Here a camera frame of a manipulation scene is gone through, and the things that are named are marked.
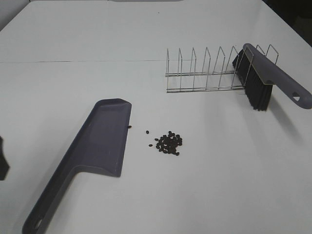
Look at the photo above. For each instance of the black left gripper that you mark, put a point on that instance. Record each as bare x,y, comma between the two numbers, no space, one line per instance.
4,166

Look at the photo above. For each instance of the purple plastic dustpan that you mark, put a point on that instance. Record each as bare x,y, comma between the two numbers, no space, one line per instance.
98,148

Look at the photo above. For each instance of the pile of coffee beans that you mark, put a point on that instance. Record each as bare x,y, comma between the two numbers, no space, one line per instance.
169,143

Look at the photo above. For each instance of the purple hand brush black bristles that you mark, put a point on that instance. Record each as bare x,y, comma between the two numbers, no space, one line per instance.
258,75

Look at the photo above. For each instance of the metal wire dish rack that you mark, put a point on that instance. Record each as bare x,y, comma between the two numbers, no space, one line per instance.
202,72

